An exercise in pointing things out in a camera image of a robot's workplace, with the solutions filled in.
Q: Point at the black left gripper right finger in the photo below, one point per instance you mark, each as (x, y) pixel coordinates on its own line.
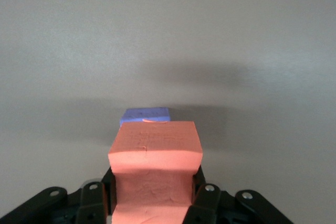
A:
(210, 203)

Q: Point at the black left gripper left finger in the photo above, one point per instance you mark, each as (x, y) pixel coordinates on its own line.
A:
(89, 203)

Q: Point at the orange foam block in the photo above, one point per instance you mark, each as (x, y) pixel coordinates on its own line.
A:
(155, 161)

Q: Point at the purple foam block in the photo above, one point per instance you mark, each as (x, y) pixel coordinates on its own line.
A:
(144, 115)

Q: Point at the table cover mat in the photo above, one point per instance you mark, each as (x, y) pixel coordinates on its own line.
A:
(78, 37)

